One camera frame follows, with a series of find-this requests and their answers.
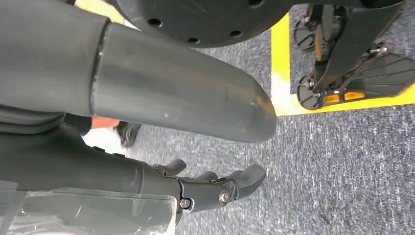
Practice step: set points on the person's leg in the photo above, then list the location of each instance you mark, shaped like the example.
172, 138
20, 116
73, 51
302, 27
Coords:
128, 133

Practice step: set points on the black round plate with holes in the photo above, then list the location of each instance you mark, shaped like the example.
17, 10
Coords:
201, 19

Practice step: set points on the black wheeled stand orange reflectors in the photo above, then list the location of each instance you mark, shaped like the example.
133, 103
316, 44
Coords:
353, 48

